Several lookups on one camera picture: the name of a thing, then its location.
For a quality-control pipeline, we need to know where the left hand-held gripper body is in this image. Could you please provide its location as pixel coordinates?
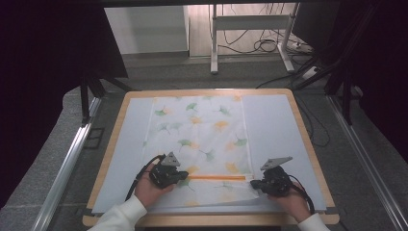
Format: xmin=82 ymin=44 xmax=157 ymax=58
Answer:
xmin=148 ymin=151 xmax=181 ymax=190

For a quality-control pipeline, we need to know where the white power strip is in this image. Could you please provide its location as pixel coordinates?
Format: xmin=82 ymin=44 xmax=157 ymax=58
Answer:
xmin=287 ymin=40 xmax=314 ymax=54
xmin=301 ymin=65 xmax=321 ymax=81

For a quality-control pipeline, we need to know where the person's right hand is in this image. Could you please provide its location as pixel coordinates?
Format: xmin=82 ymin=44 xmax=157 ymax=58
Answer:
xmin=268 ymin=182 xmax=312 ymax=223

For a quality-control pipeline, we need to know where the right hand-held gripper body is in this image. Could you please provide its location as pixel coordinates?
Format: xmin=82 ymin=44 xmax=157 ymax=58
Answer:
xmin=260 ymin=156 xmax=293 ymax=197

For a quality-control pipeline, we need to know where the left hand-held gripper black cable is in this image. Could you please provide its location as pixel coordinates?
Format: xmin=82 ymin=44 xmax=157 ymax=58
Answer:
xmin=124 ymin=154 xmax=166 ymax=202

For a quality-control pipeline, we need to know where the white table mat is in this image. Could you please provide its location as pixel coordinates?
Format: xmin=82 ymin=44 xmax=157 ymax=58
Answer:
xmin=90 ymin=93 xmax=327 ymax=216

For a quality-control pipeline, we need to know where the tangle of black floor cables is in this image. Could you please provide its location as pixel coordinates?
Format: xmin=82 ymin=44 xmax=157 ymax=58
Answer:
xmin=220 ymin=3 xmax=309 ymax=56

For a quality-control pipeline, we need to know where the white metal desk frame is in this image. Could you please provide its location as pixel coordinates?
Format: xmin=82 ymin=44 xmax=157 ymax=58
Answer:
xmin=210 ymin=3 xmax=301 ymax=75

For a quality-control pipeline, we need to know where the white cabinet panel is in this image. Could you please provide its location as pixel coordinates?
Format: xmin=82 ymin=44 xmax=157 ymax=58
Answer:
xmin=104 ymin=5 xmax=191 ymax=56

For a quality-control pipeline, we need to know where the white leaf-print cloth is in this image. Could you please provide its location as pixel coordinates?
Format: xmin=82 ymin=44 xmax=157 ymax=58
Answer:
xmin=142 ymin=94 xmax=262 ymax=210

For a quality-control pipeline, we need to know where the right hand-held gripper black cable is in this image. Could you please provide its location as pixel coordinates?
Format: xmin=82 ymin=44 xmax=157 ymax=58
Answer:
xmin=287 ymin=174 xmax=316 ymax=216

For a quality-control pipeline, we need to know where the aluminium rail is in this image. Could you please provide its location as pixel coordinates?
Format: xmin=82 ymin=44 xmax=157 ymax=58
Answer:
xmin=325 ymin=94 xmax=408 ymax=231
xmin=30 ymin=95 xmax=102 ymax=231

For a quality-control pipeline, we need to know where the black curtain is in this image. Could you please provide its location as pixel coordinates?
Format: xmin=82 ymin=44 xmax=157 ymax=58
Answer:
xmin=349 ymin=0 xmax=408 ymax=163
xmin=0 ymin=0 xmax=129 ymax=210

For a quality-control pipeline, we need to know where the black metal stand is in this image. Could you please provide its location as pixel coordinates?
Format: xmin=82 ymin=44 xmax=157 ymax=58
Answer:
xmin=79 ymin=72 xmax=137 ymax=127
xmin=293 ymin=3 xmax=381 ymax=126

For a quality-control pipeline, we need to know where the person's left hand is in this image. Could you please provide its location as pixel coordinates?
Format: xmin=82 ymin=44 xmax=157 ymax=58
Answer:
xmin=134 ymin=171 xmax=176 ymax=209

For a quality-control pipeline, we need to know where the long black floor cable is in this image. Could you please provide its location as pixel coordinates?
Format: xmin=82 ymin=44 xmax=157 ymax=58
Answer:
xmin=255 ymin=54 xmax=331 ymax=148

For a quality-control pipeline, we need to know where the hand-held gripper black cable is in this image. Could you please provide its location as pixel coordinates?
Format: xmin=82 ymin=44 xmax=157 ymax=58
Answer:
xmin=287 ymin=174 xmax=316 ymax=216
xmin=124 ymin=154 xmax=166 ymax=202

